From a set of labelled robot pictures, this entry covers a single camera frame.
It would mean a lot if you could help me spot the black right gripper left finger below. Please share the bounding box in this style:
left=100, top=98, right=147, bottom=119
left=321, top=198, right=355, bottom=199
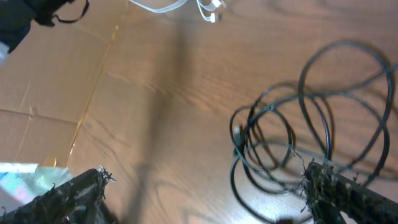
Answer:
left=1, top=166, right=116, bottom=224

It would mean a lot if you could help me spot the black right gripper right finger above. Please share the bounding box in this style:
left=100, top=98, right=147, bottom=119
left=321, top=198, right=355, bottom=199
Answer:
left=300, top=156, right=397, bottom=223

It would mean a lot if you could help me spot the black cable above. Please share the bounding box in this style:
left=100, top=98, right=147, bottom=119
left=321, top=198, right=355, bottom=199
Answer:
left=229, top=40, right=398, bottom=224

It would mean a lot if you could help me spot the white cable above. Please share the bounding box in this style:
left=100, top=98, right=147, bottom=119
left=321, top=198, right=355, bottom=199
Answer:
left=129, top=0, right=228, bottom=23

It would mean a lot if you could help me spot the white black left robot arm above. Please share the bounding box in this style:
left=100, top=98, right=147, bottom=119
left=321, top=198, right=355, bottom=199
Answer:
left=1, top=0, right=90, bottom=65

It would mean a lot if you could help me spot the cardboard box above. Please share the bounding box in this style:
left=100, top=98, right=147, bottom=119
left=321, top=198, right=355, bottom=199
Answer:
left=1, top=0, right=127, bottom=167

